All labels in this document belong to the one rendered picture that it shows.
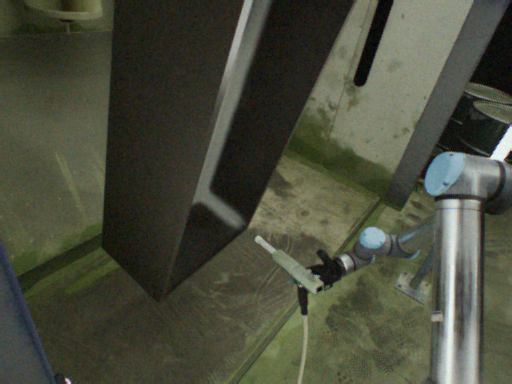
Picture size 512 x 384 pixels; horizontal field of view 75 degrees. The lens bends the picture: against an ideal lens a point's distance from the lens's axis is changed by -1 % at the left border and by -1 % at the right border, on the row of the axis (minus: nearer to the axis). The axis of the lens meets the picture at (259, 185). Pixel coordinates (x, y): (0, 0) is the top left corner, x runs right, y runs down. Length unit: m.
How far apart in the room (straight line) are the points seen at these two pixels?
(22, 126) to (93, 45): 0.65
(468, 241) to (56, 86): 2.03
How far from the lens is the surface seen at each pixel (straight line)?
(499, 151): 1.99
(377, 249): 1.44
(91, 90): 2.27
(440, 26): 2.77
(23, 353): 0.24
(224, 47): 0.73
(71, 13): 1.89
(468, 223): 0.94
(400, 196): 3.12
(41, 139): 2.11
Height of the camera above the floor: 1.64
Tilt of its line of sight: 34 degrees down
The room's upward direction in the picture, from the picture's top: 11 degrees clockwise
